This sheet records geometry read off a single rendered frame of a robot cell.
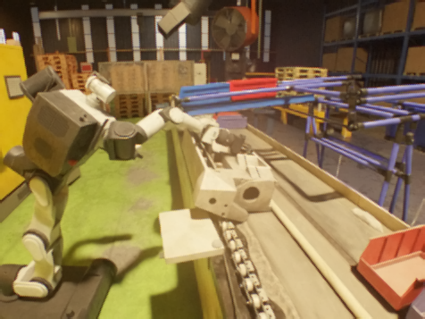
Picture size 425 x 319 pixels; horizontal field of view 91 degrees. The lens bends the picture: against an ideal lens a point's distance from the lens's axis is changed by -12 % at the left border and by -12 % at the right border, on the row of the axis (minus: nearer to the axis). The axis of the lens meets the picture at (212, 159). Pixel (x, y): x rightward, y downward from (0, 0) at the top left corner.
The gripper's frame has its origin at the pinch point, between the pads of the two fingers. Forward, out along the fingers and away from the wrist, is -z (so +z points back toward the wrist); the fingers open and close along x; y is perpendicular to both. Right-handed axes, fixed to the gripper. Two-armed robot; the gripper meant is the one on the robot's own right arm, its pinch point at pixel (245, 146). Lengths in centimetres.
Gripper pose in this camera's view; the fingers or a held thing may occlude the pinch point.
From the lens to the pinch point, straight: 140.6
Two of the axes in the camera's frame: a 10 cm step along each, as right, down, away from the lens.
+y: 2.0, 3.4, -9.2
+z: -8.9, -3.3, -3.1
